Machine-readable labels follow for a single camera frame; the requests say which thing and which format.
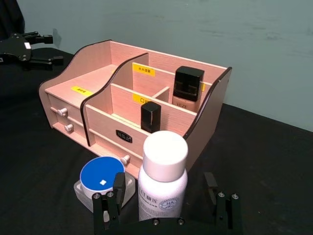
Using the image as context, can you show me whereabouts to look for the small drawer with knob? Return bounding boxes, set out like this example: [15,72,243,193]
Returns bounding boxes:
[51,114,87,142]
[45,93,83,123]

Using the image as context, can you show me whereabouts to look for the black table cloth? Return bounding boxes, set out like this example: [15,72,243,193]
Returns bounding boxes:
[0,47,313,235]

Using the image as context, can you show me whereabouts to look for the clear jar with blue lid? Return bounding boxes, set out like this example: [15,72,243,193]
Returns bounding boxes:
[73,156,136,214]

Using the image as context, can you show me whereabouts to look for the pink wooden cosmetics organizer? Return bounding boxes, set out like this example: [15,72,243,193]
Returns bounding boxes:
[38,40,232,181]

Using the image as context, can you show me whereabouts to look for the wide drawer with knob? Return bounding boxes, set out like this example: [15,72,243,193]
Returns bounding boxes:
[88,128,145,172]

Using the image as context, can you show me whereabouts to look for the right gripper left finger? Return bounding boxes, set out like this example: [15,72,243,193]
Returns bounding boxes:
[91,172,127,235]

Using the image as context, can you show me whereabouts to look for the black lipstick tube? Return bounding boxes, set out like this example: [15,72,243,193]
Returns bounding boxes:
[140,100,162,134]

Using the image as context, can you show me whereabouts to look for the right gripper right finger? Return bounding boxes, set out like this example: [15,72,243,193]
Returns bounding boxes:
[203,171,244,235]

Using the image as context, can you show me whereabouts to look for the white bottle with white cap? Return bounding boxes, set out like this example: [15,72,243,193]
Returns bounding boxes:
[137,130,189,221]

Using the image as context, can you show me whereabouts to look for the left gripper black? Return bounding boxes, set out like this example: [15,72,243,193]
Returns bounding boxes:
[0,31,65,71]

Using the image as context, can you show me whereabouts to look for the foundation bottle with black cap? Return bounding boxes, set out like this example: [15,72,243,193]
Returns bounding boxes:
[171,66,205,114]

